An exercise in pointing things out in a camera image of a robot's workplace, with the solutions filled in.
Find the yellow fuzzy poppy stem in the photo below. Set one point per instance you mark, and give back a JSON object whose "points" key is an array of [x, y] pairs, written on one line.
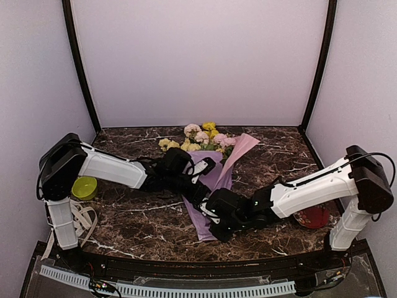
{"points": [[210, 129]]}

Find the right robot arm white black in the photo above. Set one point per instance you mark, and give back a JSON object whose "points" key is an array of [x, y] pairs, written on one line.
{"points": [[357, 176]]}

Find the black front table rail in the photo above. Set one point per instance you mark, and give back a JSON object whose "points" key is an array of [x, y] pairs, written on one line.
{"points": [[126, 268]]}

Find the white slotted cable duct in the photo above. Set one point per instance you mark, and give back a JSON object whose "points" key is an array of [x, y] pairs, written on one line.
{"points": [[167, 288]]}

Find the lime green bowl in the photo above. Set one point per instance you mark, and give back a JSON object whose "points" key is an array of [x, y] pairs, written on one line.
{"points": [[84, 188]]}

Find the pink purple wrapping paper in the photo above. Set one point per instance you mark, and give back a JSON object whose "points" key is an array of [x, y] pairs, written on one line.
{"points": [[218, 177]]}

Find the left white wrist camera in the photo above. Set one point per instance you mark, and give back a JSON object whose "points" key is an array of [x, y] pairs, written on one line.
{"points": [[203, 167]]}

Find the right black frame post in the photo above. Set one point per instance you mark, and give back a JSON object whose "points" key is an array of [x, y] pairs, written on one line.
{"points": [[321, 64]]}

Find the red floral dish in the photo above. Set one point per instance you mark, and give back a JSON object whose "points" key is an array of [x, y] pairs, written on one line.
{"points": [[313, 217]]}

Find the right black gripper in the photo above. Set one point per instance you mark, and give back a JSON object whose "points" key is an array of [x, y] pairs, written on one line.
{"points": [[222, 236]]}

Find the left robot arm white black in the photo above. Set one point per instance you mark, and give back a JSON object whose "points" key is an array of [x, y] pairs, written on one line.
{"points": [[72, 168]]}

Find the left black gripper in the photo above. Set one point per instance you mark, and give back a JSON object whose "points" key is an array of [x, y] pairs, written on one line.
{"points": [[200, 190]]}

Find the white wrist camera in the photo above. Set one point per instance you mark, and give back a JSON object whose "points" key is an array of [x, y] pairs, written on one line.
{"points": [[208, 213], [203, 167]]}

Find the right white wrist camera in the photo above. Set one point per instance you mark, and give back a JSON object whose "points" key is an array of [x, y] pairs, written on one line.
{"points": [[208, 213]]}

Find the pink rose flower stem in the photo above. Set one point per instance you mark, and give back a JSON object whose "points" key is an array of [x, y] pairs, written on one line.
{"points": [[196, 135]]}

